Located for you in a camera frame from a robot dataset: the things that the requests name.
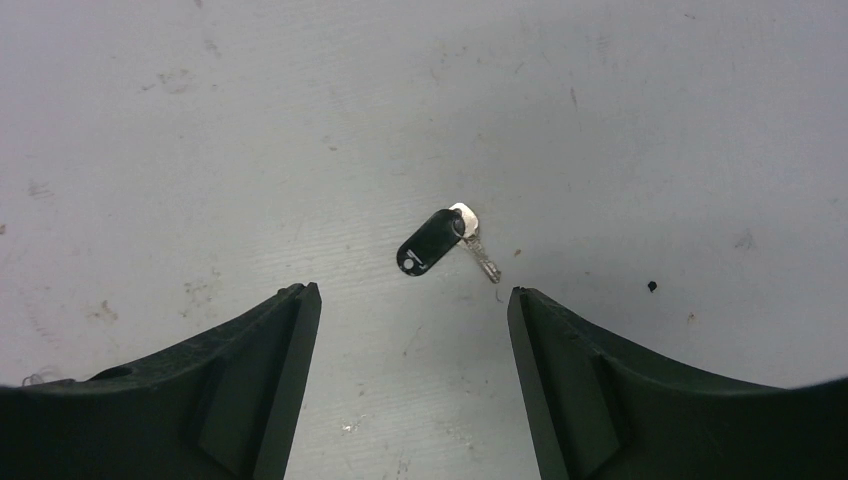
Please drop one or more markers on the silver key with black tag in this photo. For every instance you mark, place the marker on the silver key with black tag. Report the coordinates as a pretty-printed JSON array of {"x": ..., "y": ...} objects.
[{"x": 438, "y": 235}]

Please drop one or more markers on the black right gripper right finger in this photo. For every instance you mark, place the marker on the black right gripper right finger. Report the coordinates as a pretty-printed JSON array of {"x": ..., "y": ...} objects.
[{"x": 600, "y": 406}]

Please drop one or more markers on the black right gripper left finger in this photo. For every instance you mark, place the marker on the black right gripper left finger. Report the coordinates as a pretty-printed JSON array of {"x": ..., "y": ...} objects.
[{"x": 223, "y": 404}]

